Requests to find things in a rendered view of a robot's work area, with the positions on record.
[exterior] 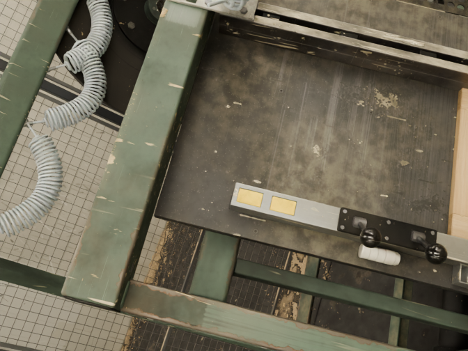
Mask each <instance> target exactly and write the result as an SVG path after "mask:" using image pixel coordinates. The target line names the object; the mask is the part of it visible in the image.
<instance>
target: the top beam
mask: <svg viewBox="0 0 468 351"><path fill-rule="evenodd" d="M214 16H215V11H211V10H206V9H202V8H197V7H193V6H188V5H185V4H181V3H176V2H174V1H169V0H166V1H165V3H164V7H163V9H162V12H161V15H160V17H159V20H158V23H157V26H156V29H155V32H154V34H153V38H152V40H151V42H150V46H149V48H148V51H147V54H146V57H145V59H144V62H143V65H142V67H141V71H140V73H139V76H138V79H137V81H136V84H135V87H134V90H133V93H132V96H131V98H130V101H129V104H128V106H127V110H126V112H125V115H124V118H123V121H122V123H121V126H120V129H119V131H118V135H117V137H116V140H115V143H114V146H113V148H112V151H111V154H110V157H109V160H108V162H107V165H106V168H105V170H104V174H103V176H102V179H101V182H100V185H99V187H98V190H97V193H96V195H95V199H94V202H93V204H92V207H91V211H90V212H89V215H88V219H87V220H86V224H85V227H84V229H83V232H82V234H81V238H80V240H79V244H78V246H77V249H76V252H75V255H74V257H73V259H72V263H71V266H70V269H69V271H68V274H67V276H66V279H65V283H64V284H63V288H62V291H61V294H62V295H63V298H66V299H69V300H71V301H74V302H78V303H81V304H86V305H89V306H94V307H98V308H101V309H105V310H108V311H113V312H117V313H120V312H121V310H120V304H121V302H122V299H123V295H124V292H125V288H126V285H127V282H128V281H130V277H132V278H134V274H135V271H136V268H137V265H138V262H139V258H140V255H141V251H142V249H143V245H144V242H145V239H146V236H147V232H148V229H149V226H150V222H151V219H152V217H153V213H154V210H155V206H156V203H157V200H158V197H159V193H160V190H161V188H162V183H163V181H164V176H165V174H166V170H167V167H168V165H169V161H170V158H171V154H172V152H173V147H174V145H175V142H176V138H177V135H178V132H179V129H180V125H181V122H182V118H183V116H184V113H185V109H186V106H187V103H188V99H189V96H190V93H191V90H192V86H193V84H194V80H195V77H196V73H197V70H198V67H199V64H200V61H201V57H202V55H203V50H204V48H205V44H206V41H207V39H208V35H209V32H210V28H211V26H212V21H213V19H214Z"/></svg>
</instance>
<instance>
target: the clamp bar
mask: <svg viewBox="0 0 468 351"><path fill-rule="evenodd" d="M169 1H174V2H176V3H181V4H185V5H188V6H193V7H197V8H202V9H206V10H211V11H215V12H218V13H220V14H219V33H222V34H226V35H229V36H234V37H237V38H243V39H246V40H251V41H254V42H259V43H263V44H266V45H271V46H275V47H280V48H284V49H289V50H292V51H295V52H301V53H304V54H309V55H312V56H317V57H321V58H324V59H329V60H333V61H338V62H341V63H347V64H350V65H355V66H359V67H362V68H367V69H370V70H376V71H379V72H384V73H387V74H390V75H396V76H399V77H404V78H408V79H413V80H417V81H422V82H425V83H428V84H434V85H437V86H442V87H445V88H450V89H454V90H457V91H460V90H461V89H462V88H466V89H468V52H465V51H462V50H459V49H454V48H450V47H445V46H441V45H436V44H432V43H429V42H424V41H421V40H415V39H412V38H407V37H404V36H398V35H395V34H392V33H386V32H383V31H378V30H375V29H369V28H366V27H362V26H357V25H353V24H348V23H345V22H340V21H336V20H333V19H328V18H325V17H319V16H316V15H311V14H308V13H302V12H299V11H296V10H291V9H287V8H282V7H278V6H273V5H269V4H266V3H261V2H258V0H248V2H247V3H246V5H245V6H243V8H242V9H241V10H239V11H235V10H230V9H228V8H227V7H225V6H224V5H223V4H222V3H221V4H218V5H215V6H210V7H207V3H210V2H213V1H218V0H197V2H196V3H191V2H188V1H186V0H169Z"/></svg>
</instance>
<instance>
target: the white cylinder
mask: <svg viewBox="0 0 468 351"><path fill-rule="evenodd" d="M358 256H359V257H360V258H365V259H368V260H373V261H376V262H379V263H384V264H387V265H398V264H399V262H400V254H399V253H398V252H395V251H392V250H388V249H383V248H380V247H375V248H368V247H365V246H364V245H363V244H361V245H360V247H359V252H358Z"/></svg>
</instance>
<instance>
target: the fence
mask: <svg viewBox="0 0 468 351"><path fill-rule="evenodd" d="M240 188H241V189H246V190H249V191H253V192H258V193H261V194H263V198H262V201H261V205H260V207H256V206H253V205H247V204H244V203H239V202H236V201H237V195H238V192H239V189H240ZM273 196H275V197H278V198H283V199H286V200H289V201H294V202H296V206H295V213H294V215H293V216H292V215H289V214H284V213H281V212H276V211H273V210H270V205H271V201H272V197H273ZM230 210H232V211H236V212H241V213H244V214H247V215H252V216H255V217H260V218H263V219H269V220H272V221H277V222H281V223H284V224H289V225H292V226H297V227H300V228H305V229H309V230H312V231H317V232H320V233H325V234H328V235H333V236H336V237H341V238H345V239H348V240H353V241H357V242H361V241H360V236H357V235H352V234H349V233H343V232H340V231H337V226H338V218H339V213H340V208H337V207H334V206H330V205H325V204H322V203H317V202H314V201H309V200H306V199H302V198H297V197H294V196H289V195H286V194H280V193H277V192H272V191H269V190H266V189H261V188H257V187H252V186H249V185H244V184H241V183H238V182H237V183H236V184H235V189H234V192H233V197H232V200H231V206H230ZM437 243H439V244H441V245H443V246H444V247H445V248H446V250H447V253H448V256H447V259H446V260H445V261H444V263H446V264H449V265H457V264H460V263H461V264H463V265H468V240H467V239H464V238H461V237H456V236H452V235H447V234H444V233H438V232H437ZM378 247H382V248H385V249H390V250H393V251H398V252H401V253H404V254H409V255H413V256H418V257H421V258H426V257H425V252H422V251H416V250H413V249H408V248H405V247H399V246H396V245H393V244H388V243H385V242H380V244H379V245H378Z"/></svg>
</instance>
